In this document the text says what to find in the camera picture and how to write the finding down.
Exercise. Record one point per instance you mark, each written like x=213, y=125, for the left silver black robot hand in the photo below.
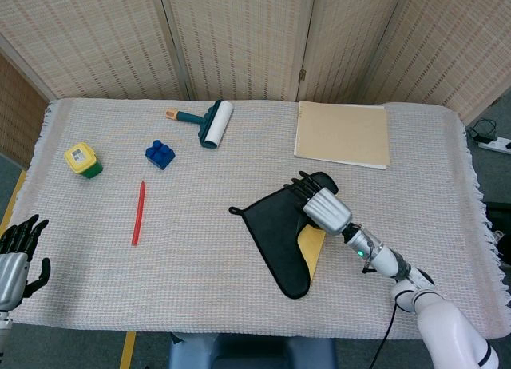
x=18, y=257

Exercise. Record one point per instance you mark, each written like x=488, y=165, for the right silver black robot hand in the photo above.
x=323, y=207

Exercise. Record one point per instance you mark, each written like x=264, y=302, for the dark green cloth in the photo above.
x=279, y=233

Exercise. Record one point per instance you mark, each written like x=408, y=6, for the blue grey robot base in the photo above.
x=251, y=351

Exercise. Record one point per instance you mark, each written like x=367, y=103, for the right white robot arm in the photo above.
x=415, y=297

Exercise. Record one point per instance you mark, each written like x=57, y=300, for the beige paper folder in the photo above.
x=343, y=135

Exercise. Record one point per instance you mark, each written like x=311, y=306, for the green tub with yellow lid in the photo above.
x=83, y=160

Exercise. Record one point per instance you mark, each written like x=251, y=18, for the red plastic stick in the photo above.
x=139, y=214

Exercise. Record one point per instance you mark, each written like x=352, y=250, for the brass screen hinge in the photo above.
x=302, y=74

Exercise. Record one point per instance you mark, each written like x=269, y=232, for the white woven tablecloth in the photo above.
x=199, y=265

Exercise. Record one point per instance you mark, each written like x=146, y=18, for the teal lint roller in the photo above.
x=211, y=123

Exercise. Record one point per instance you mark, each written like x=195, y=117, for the blue toy building block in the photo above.
x=160, y=154

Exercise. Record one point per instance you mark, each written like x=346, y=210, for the white power strip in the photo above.
x=495, y=145

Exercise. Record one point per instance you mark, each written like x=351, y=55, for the woven folding screen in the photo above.
x=255, y=37

